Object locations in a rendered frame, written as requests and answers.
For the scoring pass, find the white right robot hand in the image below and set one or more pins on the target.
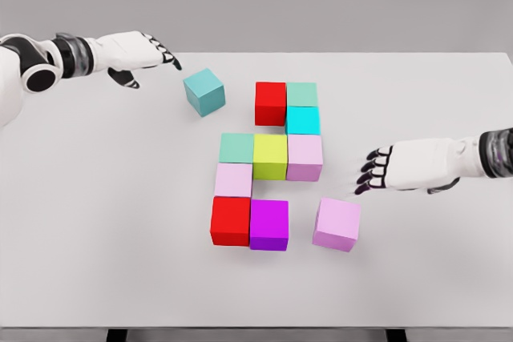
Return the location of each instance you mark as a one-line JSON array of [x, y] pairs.
[[413, 166]]

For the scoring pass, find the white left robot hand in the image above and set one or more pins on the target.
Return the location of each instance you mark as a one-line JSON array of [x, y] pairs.
[[130, 50]]

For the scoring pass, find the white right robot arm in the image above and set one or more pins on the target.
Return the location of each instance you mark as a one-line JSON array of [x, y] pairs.
[[487, 154]]

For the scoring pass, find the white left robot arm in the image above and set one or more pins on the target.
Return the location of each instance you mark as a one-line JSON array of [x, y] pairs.
[[44, 63]]

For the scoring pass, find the teal blue cube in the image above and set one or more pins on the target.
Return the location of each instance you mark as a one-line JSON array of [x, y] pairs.
[[204, 91]]

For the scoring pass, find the light pink cube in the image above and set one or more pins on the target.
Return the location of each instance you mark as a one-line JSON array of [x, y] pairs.
[[233, 179], [336, 224], [304, 155]]

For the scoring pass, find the bright cyan cube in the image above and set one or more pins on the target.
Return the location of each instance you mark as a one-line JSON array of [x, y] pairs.
[[303, 120]]

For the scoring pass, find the mint green cube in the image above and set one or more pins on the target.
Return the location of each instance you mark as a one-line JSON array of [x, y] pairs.
[[301, 94], [236, 147]]

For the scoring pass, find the yellow-green cube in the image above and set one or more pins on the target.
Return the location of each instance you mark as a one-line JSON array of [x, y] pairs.
[[269, 156]]

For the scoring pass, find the red cube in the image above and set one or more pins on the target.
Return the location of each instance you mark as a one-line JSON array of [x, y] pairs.
[[270, 102], [230, 220]]

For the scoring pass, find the purple cube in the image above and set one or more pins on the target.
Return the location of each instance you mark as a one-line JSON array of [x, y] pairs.
[[269, 224]]

